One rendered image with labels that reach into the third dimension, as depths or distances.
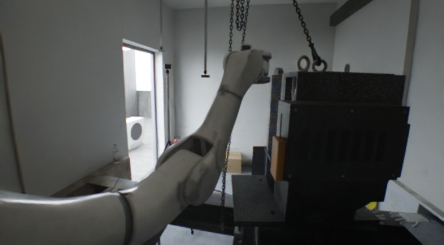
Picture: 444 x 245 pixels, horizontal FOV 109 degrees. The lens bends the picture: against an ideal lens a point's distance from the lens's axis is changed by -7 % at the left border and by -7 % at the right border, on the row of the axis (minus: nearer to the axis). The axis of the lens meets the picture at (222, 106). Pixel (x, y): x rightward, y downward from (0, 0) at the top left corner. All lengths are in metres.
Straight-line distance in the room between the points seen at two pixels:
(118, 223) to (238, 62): 0.34
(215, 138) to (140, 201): 0.16
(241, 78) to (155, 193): 0.27
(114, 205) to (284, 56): 3.12
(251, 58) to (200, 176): 0.26
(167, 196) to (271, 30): 3.14
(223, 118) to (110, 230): 0.24
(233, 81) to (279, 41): 2.89
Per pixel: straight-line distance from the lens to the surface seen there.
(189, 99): 3.38
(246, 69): 0.39
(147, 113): 8.25
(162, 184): 0.29
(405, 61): 2.14
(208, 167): 0.31
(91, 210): 0.24
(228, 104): 0.36
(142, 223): 0.27
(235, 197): 1.12
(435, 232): 1.83
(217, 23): 3.38
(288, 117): 0.66
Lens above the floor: 1.56
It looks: 8 degrees down
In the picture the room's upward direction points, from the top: 1 degrees clockwise
